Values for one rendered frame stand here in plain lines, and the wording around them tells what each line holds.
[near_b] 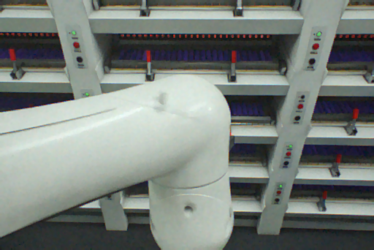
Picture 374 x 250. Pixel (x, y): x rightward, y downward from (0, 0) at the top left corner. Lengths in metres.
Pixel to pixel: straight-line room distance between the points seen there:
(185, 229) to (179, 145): 0.10
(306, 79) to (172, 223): 0.67
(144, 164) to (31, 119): 0.09
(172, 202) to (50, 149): 0.14
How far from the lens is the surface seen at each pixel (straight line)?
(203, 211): 0.28
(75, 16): 0.82
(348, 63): 0.99
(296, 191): 1.23
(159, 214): 0.30
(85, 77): 0.86
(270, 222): 1.23
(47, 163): 0.20
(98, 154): 0.20
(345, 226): 1.43
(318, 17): 0.82
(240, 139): 0.91
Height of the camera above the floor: 1.00
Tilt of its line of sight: 30 degrees down
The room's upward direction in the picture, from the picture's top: straight up
